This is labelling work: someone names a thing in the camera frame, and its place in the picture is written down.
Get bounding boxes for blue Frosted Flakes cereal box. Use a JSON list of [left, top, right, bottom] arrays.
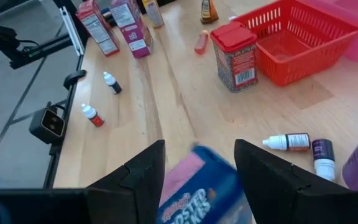
[[157, 144, 254, 224]]

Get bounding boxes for red cereal box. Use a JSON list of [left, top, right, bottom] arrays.
[[76, 0, 121, 57]]

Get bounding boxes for red plastic basket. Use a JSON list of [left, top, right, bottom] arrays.
[[233, 0, 358, 87]]

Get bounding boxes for magenta Raisin Bran cereal box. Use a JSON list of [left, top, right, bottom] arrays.
[[109, 0, 154, 59]]

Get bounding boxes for dropper bottle with ingredients label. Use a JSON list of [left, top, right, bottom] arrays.
[[103, 71, 123, 95]]

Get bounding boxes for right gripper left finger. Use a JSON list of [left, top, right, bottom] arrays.
[[87, 139, 167, 224]]

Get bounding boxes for white strip on frame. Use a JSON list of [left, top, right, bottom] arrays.
[[59, 6, 85, 57]]

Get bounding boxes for yellow Corn Pops cereal box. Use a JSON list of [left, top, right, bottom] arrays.
[[142, 0, 166, 29]]

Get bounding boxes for dropper bottle with red label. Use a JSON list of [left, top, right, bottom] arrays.
[[81, 103, 105, 128]]

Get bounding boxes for brown pouch with nutrition label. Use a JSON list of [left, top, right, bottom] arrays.
[[200, 0, 219, 25]]

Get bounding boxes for smoked paprika tin red lid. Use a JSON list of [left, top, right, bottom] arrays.
[[209, 21, 259, 93]]

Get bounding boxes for amber dropper bottle white cap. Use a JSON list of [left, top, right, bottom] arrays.
[[262, 133, 311, 152]]

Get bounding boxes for purple dropper bottle white cap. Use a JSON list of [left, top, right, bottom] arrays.
[[311, 138, 337, 182]]

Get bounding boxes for black frame clamp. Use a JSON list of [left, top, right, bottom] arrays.
[[63, 70, 87, 91]]

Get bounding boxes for black metal table frame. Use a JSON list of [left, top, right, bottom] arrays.
[[0, 0, 90, 190]]

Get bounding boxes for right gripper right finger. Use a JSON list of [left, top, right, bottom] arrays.
[[234, 139, 351, 224]]

